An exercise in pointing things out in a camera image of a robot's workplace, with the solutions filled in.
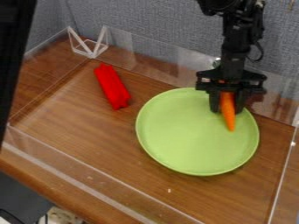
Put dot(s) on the orange toy carrot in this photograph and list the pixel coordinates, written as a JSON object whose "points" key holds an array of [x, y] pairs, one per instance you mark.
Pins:
{"points": [[226, 109]]}

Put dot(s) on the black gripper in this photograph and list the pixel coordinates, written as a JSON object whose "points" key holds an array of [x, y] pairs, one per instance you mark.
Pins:
{"points": [[212, 82]]}

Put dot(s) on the dark foreground post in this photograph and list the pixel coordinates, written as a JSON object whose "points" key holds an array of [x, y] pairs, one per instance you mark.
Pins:
{"points": [[16, 18]]}

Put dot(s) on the red folded cloth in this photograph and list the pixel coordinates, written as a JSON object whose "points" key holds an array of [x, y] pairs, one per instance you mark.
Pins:
{"points": [[112, 86]]}

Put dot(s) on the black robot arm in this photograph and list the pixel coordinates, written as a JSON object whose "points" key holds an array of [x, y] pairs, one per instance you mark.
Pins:
{"points": [[241, 32]]}

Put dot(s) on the green round plate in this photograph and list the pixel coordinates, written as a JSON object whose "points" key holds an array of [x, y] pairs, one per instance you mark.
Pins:
{"points": [[186, 138]]}

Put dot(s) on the clear acrylic enclosure wall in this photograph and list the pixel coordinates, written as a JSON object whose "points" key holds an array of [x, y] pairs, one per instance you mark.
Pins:
{"points": [[70, 147]]}

